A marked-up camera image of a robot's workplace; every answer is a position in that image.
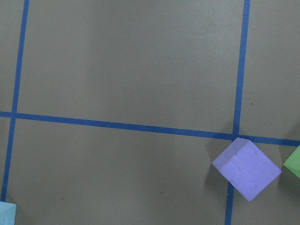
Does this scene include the purple foam block far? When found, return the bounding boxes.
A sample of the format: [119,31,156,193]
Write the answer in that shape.
[212,137,281,201]

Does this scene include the green foam block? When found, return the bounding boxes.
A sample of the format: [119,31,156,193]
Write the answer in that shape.
[283,146,300,178]

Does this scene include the light blue foam block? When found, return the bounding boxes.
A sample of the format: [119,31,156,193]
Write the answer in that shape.
[0,202,16,225]

